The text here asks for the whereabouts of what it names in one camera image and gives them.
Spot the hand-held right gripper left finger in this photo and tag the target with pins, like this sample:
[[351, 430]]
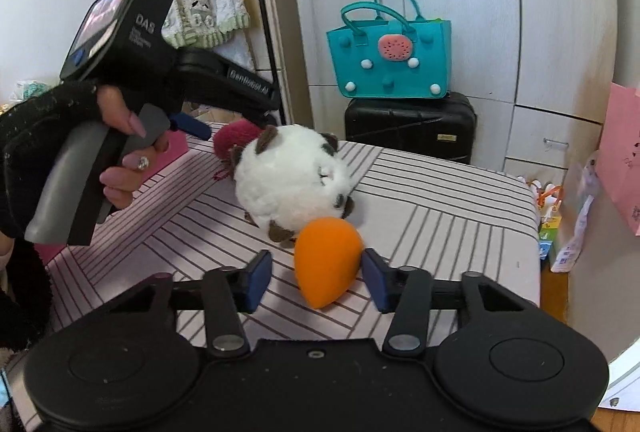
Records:
[[257, 282]]

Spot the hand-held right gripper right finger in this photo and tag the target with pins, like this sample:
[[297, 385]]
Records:
[[375, 282]]

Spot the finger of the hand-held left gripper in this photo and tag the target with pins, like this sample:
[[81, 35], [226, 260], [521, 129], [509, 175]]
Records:
[[192, 126]]

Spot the red knitted plush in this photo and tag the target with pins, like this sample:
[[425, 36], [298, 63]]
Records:
[[232, 137]]

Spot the orange teardrop sponge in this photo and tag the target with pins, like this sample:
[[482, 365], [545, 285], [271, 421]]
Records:
[[325, 262]]

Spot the white panda plush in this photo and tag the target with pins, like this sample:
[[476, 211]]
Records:
[[285, 177]]

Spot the person's left forearm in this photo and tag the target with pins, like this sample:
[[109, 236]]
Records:
[[25, 292]]

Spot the person's left hand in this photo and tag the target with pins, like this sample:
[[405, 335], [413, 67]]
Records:
[[30, 132]]

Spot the black suitcase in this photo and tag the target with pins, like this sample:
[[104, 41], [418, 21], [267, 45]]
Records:
[[400, 122]]

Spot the small green carton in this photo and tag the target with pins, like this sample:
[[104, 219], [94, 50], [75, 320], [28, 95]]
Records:
[[548, 237]]

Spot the teal felt handbag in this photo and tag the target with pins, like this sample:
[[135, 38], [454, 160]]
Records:
[[380, 77]]

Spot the clear plastic bag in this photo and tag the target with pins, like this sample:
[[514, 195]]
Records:
[[575, 237]]

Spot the pink paper bag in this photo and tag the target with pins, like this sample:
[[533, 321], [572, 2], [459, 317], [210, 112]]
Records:
[[622, 152]]

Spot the white wardrobe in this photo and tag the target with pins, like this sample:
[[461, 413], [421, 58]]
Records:
[[500, 12]]

